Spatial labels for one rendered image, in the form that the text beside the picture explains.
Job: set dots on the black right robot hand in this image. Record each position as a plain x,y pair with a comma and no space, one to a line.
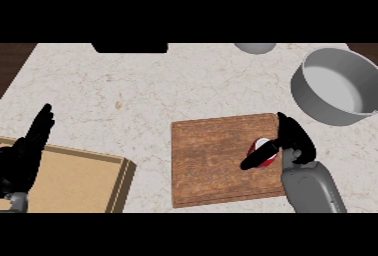
294,140

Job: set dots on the brown wooden cutting board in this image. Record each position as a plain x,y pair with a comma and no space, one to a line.
222,160

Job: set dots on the grey round bowl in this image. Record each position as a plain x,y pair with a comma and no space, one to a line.
254,47

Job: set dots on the grey metal pot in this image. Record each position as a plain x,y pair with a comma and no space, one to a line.
334,88

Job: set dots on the open pale wooden drawer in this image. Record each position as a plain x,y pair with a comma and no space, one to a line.
74,181

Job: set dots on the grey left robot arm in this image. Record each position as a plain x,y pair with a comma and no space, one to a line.
15,201

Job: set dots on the black appliance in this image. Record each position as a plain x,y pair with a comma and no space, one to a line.
130,47

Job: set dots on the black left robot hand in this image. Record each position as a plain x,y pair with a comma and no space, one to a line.
24,153

